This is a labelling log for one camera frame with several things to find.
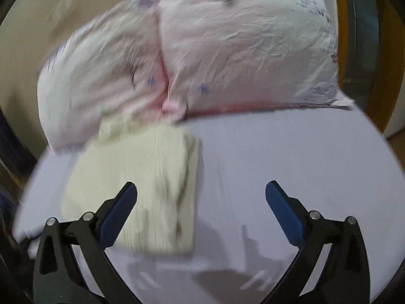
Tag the lavender bed sheet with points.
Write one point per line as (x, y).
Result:
(269, 177)

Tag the cream small garment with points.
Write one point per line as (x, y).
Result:
(152, 186)

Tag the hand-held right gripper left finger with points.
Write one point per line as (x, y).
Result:
(117, 210)

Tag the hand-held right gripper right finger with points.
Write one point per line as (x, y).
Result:
(284, 210)

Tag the yellow wooden frame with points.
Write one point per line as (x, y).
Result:
(384, 53)

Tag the pink star-print pillow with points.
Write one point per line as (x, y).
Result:
(243, 47)
(98, 88)

